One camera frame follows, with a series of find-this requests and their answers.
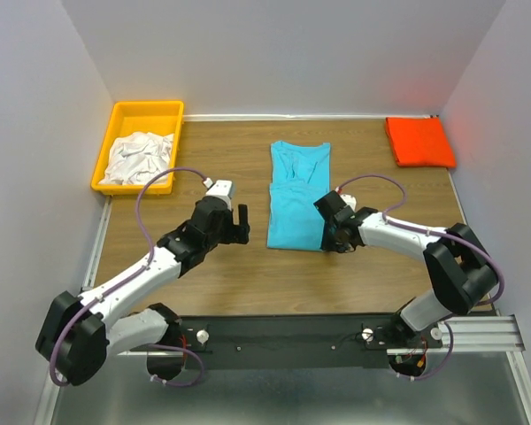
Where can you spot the cyan blue t-shirt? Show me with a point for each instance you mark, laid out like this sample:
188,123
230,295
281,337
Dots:
301,176

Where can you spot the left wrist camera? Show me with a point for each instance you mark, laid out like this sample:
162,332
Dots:
223,190

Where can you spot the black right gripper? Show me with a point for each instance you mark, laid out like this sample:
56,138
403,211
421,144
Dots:
328,244

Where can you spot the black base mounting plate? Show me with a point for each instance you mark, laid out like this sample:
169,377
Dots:
295,341

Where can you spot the aluminium extrusion rail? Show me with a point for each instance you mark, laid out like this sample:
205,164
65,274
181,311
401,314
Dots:
467,334

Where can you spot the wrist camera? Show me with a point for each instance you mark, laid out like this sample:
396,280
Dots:
223,190
335,208

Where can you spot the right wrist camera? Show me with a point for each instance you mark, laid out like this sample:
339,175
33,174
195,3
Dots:
335,208

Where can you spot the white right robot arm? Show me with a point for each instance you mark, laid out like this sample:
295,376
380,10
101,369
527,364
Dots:
460,271

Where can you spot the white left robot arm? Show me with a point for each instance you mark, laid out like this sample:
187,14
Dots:
80,332

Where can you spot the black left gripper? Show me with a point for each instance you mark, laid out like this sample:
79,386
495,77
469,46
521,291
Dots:
236,233

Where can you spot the crumpled white t-shirt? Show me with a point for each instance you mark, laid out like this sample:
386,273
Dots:
137,158

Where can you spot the folded orange t-shirt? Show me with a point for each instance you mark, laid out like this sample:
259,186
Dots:
419,142

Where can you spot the yellow plastic bin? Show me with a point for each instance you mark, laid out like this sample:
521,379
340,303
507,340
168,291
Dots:
160,117

